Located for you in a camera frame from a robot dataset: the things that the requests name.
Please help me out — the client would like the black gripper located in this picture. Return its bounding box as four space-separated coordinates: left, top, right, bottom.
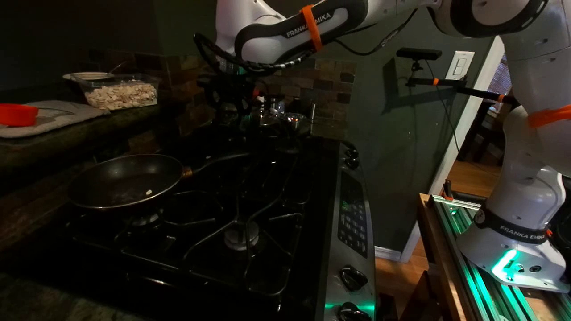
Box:
206 60 263 113

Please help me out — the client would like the stainless steel pot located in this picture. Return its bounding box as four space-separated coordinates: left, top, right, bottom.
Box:
245 95 315 140

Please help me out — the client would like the container of cereal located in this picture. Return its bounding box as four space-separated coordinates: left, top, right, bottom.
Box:
80 77 160 113

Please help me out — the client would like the white plate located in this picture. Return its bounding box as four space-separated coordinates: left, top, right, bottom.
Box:
60 70 115 84

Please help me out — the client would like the black frying pan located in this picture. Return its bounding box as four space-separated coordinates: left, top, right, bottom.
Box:
65 152 254 213

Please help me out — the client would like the stainless steel gas stove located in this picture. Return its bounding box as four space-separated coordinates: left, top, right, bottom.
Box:
58 127 379 321

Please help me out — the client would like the white tray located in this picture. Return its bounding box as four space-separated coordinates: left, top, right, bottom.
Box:
0 99 112 142

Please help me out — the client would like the red bowl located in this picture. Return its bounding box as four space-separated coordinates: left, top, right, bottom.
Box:
0 102 40 129

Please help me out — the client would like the robot mounting table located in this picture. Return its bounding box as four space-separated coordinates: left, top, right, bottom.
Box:
413 193 571 321

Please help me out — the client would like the orange arm strap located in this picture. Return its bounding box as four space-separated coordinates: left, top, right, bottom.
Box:
526 104 571 129
297 4 326 54

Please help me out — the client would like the black camera on stand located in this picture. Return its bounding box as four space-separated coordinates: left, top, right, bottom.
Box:
394 47 520 111

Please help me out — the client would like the wall light switch plate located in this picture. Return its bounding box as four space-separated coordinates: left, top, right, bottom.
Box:
444 51 476 83

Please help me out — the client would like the white door frame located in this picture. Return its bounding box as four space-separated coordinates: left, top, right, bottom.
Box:
399 35 508 265

